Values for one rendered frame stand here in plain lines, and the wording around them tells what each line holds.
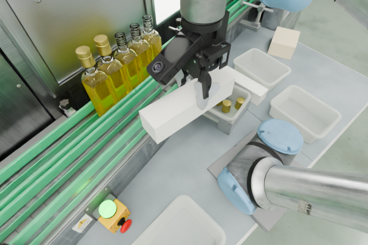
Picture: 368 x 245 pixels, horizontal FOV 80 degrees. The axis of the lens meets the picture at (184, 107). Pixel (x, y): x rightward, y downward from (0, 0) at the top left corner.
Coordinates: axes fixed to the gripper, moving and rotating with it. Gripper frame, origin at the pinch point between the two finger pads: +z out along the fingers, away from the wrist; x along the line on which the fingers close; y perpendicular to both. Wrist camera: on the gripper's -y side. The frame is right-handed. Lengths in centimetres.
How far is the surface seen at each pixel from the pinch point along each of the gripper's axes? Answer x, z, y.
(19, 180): 19, 19, -43
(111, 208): -1.2, 24.1, -27.7
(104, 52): 23.8, -3.7, -9.3
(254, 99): 3, 31, 40
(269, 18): 37, 28, 93
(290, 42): 15, 27, 79
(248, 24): 36, 23, 71
